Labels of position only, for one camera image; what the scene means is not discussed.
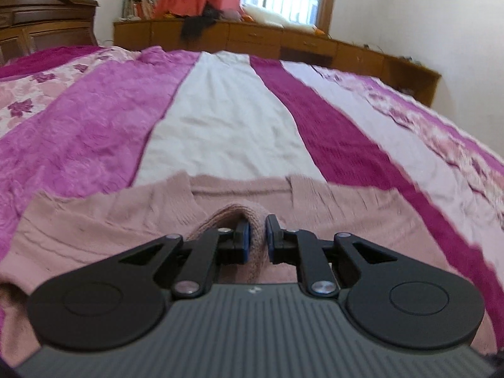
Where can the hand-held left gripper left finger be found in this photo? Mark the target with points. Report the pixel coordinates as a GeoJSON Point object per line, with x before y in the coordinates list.
{"type": "Point", "coordinates": [245, 241]}

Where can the pink plush toy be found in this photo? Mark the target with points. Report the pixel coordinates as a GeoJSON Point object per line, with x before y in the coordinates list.
{"type": "Point", "coordinates": [231, 15]}

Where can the pink knit cardigan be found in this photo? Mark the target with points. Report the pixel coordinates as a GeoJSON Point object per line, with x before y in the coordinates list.
{"type": "Point", "coordinates": [118, 220]}

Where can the dark wooden headboard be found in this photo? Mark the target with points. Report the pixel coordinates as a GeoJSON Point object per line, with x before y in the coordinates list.
{"type": "Point", "coordinates": [43, 19]}

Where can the white goose plush toy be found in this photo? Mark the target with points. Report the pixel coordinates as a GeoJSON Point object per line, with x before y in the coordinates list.
{"type": "Point", "coordinates": [267, 15]}

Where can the row of books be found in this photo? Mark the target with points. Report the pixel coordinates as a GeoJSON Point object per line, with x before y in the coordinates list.
{"type": "Point", "coordinates": [138, 8]}

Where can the magenta striped floral bedspread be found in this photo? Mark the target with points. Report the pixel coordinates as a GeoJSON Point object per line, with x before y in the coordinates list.
{"type": "Point", "coordinates": [98, 126]}

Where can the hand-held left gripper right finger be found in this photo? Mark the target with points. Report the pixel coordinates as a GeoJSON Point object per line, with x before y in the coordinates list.
{"type": "Point", "coordinates": [270, 240]}

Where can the low wooden cabinet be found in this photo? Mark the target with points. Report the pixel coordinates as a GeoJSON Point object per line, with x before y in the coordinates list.
{"type": "Point", "coordinates": [256, 41]}

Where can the black cloth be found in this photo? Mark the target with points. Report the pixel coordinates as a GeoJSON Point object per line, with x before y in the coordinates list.
{"type": "Point", "coordinates": [197, 23]}

